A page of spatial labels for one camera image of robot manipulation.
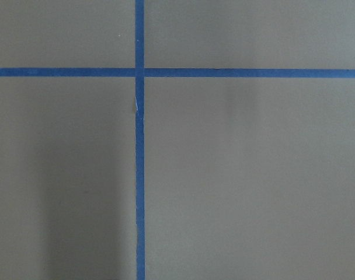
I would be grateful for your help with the blue tape grid lines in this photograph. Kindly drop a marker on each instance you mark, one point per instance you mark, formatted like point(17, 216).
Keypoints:
point(139, 72)

